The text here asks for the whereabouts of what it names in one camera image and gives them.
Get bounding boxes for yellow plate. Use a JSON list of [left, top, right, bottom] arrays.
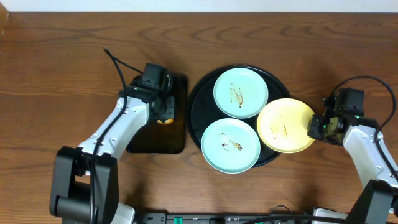
[[257, 98, 314, 154]]

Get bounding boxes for light blue plate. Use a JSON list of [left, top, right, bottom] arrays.
[[201, 118, 261, 174], [213, 68, 269, 119]]

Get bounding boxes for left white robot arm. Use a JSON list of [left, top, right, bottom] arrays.
[[49, 97, 150, 223]]

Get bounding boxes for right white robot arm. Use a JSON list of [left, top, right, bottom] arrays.
[[307, 113, 397, 223]]

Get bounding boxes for rectangular black water tray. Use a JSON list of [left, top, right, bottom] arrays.
[[126, 75, 188, 154]]

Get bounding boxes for right black cable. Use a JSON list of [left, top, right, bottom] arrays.
[[329, 75, 398, 184]]

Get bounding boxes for black cable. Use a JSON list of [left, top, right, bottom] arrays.
[[89, 46, 144, 224], [329, 75, 398, 184]]

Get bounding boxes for left black cable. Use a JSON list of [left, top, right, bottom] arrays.
[[89, 46, 144, 224]]

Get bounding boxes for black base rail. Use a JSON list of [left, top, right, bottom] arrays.
[[136, 212, 315, 224]]

